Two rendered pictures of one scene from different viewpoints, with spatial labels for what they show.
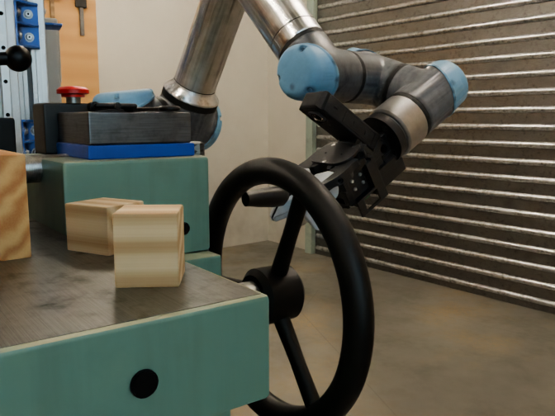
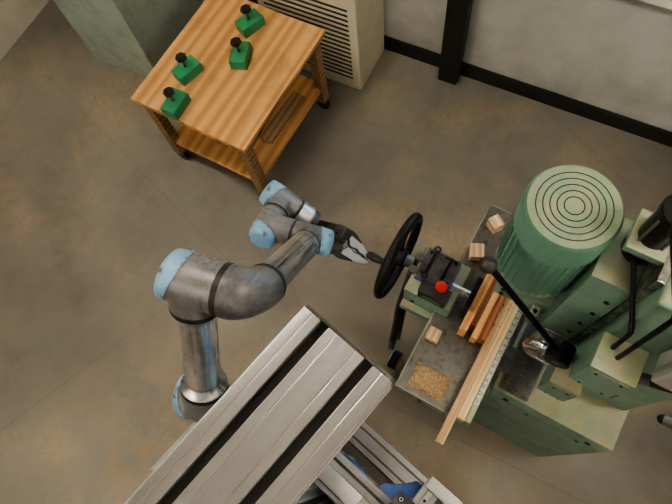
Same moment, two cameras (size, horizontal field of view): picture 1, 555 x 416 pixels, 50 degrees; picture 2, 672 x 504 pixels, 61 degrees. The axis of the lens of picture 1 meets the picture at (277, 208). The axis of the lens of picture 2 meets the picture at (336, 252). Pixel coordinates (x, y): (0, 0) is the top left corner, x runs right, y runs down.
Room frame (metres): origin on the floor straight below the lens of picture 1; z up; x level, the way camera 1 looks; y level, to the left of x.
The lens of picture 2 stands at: (0.90, 0.54, 2.46)
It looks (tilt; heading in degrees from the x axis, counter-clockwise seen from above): 69 degrees down; 259
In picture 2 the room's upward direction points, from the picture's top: 14 degrees counter-clockwise
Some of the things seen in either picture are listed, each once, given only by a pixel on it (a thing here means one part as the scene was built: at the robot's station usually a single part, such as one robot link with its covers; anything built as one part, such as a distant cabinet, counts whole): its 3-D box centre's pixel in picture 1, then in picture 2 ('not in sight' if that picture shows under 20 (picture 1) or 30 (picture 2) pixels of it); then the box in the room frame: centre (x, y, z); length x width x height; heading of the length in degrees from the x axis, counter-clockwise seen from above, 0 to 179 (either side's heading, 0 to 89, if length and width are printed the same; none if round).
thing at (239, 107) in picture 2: not in sight; (239, 94); (0.83, -1.16, 0.32); 0.66 x 0.57 x 0.64; 37
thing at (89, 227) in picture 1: (106, 224); (476, 252); (0.43, 0.13, 0.92); 0.04 x 0.04 x 0.03; 61
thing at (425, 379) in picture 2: not in sight; (430, 381); (0.71, 0.39, 0.91); 0.10 x 0.07 x 0.02; 126
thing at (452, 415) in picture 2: not in sight; (489, 340); (0.52, 0.36, 0.92); 0.60 x 0.02 x 0.04; 36
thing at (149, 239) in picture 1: (150, 244); (495, 224); (0.34, 0.07, 0.92); 0.04 x 0.03 x 0.04; 93
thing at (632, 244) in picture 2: not in sight; (661, 233); (0.33, 0.39, 1.53); 0.08 x 0.08 x 0.17; 36
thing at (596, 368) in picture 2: not in sight; (606, 366); (0.41, 0.54, 1.22); 0.09 x 0.08 x 0.15; 126
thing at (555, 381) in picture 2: not in sight; (563, 376); (0.43, 0.52, 1.02); 0.09 x 0.07 x 0.12; 36
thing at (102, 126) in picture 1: (111, 125); (436, 276); (0.58, 0.16, 0.99); 0.13 x 0.11 x 0.06; 36
